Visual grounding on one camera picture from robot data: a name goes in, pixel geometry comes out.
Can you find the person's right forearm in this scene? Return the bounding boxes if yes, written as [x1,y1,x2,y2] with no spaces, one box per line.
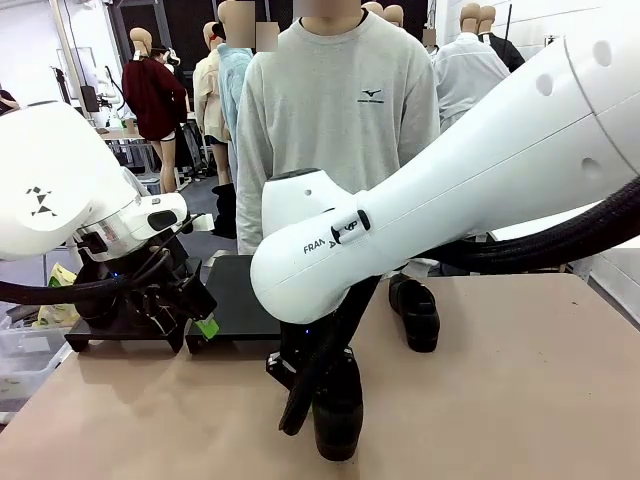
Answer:
[235,159,269,256]

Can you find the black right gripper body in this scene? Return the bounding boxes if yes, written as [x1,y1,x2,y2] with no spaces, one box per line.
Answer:
[278,311,360,372]

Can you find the person in grey sweatshirt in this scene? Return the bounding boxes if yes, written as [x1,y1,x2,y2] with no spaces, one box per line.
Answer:
[235,9,441,256]

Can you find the clear plastic bin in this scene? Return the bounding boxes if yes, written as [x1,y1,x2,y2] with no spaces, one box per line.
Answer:
[0,324,75,426]

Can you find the mannequin in light blue fleece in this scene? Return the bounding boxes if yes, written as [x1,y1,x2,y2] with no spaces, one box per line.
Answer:
[214,0,256,239]

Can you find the white table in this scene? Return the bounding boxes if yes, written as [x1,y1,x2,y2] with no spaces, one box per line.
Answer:
[492,197,640,244]

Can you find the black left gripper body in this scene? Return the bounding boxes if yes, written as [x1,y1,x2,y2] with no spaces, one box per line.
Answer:
[126,246,195,312]

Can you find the green yellow snack bag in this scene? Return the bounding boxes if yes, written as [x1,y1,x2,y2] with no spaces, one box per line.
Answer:
[32,262,81,329]

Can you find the mannequin in cream jacket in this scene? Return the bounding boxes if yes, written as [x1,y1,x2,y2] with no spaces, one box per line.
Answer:
[192,20,232,187]

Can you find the black shoe stand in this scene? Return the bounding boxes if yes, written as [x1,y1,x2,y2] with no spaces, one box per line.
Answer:
[184,253,284,355]
[64,257,203,354]

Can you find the black boots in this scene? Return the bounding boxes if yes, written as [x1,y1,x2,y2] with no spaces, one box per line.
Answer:
[210,182,239,240]

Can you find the black right arm cable sleeve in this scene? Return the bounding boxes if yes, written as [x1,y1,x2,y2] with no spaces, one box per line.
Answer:
[277,174,640,437]

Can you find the mannequin in maroon sweater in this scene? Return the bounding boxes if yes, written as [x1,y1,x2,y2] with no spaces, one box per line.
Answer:
[121,27,190,196]

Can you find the mannequin in black jacket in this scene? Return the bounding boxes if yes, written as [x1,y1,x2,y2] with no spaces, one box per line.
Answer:
[478,5,527,74]

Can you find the wooden workbench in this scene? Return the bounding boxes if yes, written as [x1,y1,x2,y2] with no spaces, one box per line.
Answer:
[97,127,161,144]

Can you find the mannequin in white shirt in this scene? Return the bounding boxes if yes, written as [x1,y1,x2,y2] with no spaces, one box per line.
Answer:
[432,2,511,134]

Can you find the white draped cloth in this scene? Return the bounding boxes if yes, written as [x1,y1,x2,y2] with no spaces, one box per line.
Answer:
[119,167,151,196]

